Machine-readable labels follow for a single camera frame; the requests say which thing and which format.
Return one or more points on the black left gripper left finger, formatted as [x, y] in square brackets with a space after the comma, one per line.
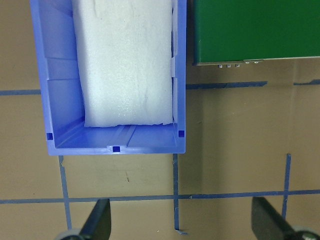
[98, 225]

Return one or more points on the green conveyor belt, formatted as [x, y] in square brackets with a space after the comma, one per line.
[236, 31]

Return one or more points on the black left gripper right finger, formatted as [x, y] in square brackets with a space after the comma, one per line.
[268, 224]

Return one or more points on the white foam pad target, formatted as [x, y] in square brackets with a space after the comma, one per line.
[124, 52]

